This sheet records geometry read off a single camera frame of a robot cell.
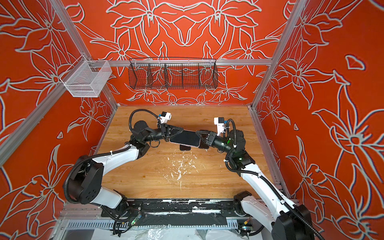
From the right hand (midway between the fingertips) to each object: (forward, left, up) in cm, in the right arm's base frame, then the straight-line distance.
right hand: (194, 135), depth 68 cm
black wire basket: (+51, +16, +1) cm, 54 cm away
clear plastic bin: (+42, +67, +4) cm, 79 cm away
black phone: (+9, +7, -28) cm, 30 cm away
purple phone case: (0, +3, -2) cm, 4 cm away
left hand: (+2, +5, 0) cm, 6 cm away
